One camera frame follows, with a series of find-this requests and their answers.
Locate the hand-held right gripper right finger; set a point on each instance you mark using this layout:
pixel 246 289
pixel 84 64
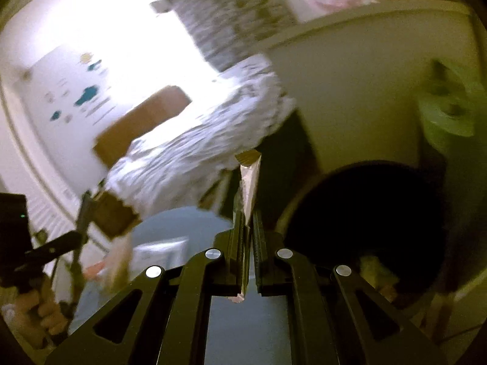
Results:
pixel 260 258

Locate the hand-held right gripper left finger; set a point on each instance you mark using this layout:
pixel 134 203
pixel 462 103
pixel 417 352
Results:
pixel 237 258

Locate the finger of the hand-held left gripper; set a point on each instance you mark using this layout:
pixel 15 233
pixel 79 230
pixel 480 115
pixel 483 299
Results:
pixel 84 213

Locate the brown snack packet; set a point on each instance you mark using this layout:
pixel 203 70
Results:
pixel 114 215

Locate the black round trash bin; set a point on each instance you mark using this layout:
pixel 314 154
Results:
pixel 361 205

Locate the person's left hand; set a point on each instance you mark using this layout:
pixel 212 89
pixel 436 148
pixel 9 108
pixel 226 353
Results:
pixel 49 315

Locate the white ribbed panel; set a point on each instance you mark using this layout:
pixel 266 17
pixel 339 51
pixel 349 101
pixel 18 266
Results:
pixel 45 209

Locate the dark bed base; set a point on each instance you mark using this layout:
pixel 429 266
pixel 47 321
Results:
pixel 289 152

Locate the white printed blanket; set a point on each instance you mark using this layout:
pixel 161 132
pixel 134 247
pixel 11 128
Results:
pixel 190 152

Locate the green lidded container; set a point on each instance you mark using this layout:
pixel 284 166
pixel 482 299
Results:
pixel 445 114

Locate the wall poster with blue shapes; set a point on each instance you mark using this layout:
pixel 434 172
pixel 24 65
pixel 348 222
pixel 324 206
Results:
pixel 85 97

